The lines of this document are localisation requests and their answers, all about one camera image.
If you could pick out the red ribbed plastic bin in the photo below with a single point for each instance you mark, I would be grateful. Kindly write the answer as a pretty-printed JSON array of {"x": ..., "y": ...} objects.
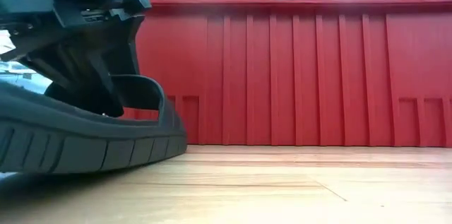
[{"x": 282, "y": 75}]

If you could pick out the black rubber slide sandal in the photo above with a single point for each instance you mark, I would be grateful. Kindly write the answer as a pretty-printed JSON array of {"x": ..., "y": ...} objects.
[{"x": 70, "y": 153}]

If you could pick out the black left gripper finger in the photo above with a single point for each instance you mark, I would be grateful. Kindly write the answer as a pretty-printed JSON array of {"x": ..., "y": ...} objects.
[
  {"x": 125, "y": 47},
  {"x": 81, "y": 75}
]

